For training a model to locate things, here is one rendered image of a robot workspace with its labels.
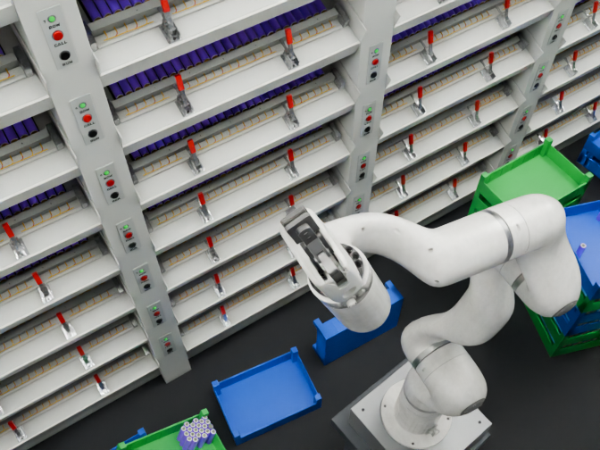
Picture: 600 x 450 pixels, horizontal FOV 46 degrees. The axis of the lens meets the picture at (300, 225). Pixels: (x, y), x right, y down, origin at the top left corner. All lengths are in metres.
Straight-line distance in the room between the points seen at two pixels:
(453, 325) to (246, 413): 1.05
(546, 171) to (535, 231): 1.35
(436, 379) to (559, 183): 1.08
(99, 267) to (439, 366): 0.85
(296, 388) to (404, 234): 1.40
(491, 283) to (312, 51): 0.66
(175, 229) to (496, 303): 0.84
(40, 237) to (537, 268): 1.04
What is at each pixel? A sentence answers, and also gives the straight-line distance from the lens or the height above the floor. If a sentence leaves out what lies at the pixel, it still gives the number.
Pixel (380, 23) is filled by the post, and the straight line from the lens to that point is 1.70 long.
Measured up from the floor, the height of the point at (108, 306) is 0.55.
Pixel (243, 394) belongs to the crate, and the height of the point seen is 0.00.
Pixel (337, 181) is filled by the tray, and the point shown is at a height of 0.58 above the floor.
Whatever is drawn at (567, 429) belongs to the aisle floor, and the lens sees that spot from 2.50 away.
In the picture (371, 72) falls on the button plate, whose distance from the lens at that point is 1.79.
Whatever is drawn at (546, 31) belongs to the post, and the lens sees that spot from 2.28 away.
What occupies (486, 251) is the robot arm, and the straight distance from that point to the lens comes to 1.08.
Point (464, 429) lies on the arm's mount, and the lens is 1.99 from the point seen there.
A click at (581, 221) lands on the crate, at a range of 2.40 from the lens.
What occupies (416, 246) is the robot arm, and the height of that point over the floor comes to 1.36.
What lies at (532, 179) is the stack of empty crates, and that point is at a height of 0.40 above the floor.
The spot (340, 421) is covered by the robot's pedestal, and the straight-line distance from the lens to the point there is 2.06.
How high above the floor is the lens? 2.22
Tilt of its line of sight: 55 degrees down
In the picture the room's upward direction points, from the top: straight up
